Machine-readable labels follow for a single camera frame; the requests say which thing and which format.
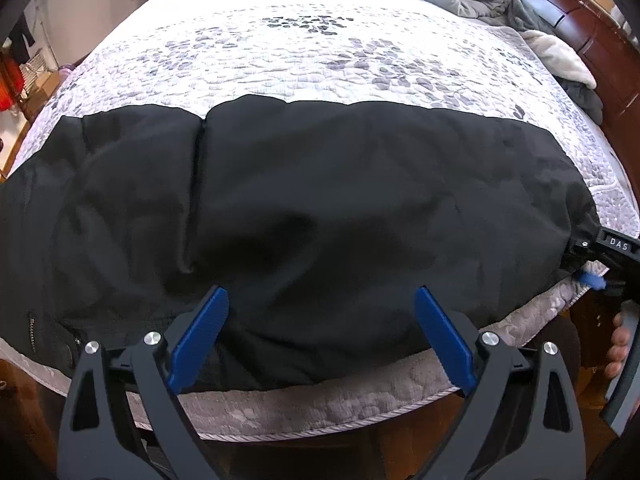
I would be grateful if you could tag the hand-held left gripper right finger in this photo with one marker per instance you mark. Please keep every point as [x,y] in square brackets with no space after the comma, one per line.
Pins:
[445,332]

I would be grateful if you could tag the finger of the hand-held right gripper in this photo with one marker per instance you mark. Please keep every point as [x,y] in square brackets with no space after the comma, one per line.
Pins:
[590,278]
[586,246]

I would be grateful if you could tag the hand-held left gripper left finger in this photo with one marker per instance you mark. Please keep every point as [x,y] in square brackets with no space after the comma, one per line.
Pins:
[200,332]

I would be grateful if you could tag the black jacket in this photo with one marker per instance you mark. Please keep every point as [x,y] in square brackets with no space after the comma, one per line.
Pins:
[300,210]

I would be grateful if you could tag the person's right hand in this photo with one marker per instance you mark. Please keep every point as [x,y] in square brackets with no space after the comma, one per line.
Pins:
[619,340]

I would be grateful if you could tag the dark grey blanket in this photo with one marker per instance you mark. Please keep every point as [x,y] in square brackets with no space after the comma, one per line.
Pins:
[585,100]

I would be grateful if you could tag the wooden headboard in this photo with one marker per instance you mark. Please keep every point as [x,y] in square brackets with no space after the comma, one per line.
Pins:
[600,45]

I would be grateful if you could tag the floral quilted bedspread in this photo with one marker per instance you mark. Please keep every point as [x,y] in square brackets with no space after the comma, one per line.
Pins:
[300,60]

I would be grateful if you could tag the cardboard box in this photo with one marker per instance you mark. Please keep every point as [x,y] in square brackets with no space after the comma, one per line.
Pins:
[40,90]

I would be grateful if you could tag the pink plastic item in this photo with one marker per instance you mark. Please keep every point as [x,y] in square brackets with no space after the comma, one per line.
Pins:
[66,67]

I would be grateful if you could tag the red bag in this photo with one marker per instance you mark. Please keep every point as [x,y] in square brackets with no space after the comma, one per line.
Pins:
[7,85]

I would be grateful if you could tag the black hanging clothing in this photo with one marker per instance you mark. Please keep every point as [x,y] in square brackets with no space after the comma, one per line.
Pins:
[21,37]

